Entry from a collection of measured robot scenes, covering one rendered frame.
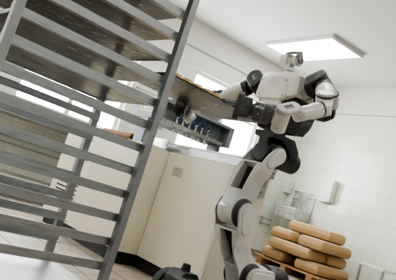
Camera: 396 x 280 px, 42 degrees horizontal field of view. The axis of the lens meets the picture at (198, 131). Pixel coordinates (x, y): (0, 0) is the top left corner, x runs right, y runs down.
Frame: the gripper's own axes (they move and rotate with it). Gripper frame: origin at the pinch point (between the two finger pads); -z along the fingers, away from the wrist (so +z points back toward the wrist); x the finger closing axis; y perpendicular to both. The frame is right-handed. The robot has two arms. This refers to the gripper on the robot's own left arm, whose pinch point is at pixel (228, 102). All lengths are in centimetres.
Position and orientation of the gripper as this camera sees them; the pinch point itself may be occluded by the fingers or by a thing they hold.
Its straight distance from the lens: 222.3
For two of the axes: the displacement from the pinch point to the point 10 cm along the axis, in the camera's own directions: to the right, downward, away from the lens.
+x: 3.0, -9.4, 1.3
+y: -0.7, -1.6, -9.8
